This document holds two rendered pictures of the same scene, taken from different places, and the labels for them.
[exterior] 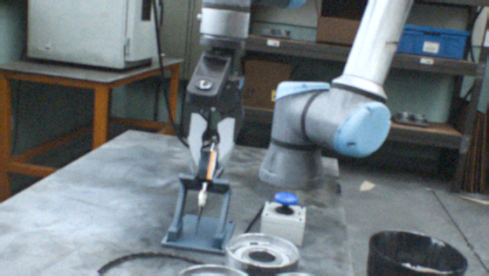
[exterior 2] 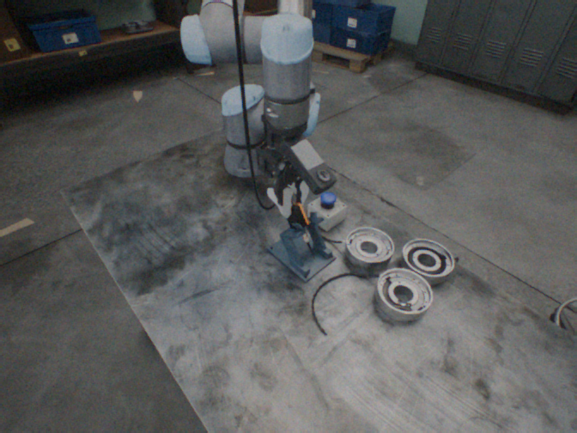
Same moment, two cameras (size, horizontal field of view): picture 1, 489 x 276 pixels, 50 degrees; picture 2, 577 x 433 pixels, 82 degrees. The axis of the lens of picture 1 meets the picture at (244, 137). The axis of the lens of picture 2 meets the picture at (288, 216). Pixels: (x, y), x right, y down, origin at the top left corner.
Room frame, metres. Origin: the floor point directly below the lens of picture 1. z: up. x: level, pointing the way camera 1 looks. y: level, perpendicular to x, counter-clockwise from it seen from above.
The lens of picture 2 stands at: (0.49, 0.45, 1.39)
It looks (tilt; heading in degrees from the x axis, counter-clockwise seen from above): 43 degrees down; 312
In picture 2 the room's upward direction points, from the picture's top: straight up
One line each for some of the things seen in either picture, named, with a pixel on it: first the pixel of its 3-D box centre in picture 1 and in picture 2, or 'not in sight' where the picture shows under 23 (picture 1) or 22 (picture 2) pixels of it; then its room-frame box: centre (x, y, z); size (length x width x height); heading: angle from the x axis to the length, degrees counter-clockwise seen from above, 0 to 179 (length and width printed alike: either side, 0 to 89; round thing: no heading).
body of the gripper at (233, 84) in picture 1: (220, 75); (284, 148); (0.86, 0.05, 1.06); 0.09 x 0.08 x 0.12; 175
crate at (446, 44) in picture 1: (425, 41); not in sight; (4.17, -1.32, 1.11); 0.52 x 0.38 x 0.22; 84
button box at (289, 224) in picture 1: (283, 221); (325, 210); (0.84, -0.08, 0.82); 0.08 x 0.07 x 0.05; 174
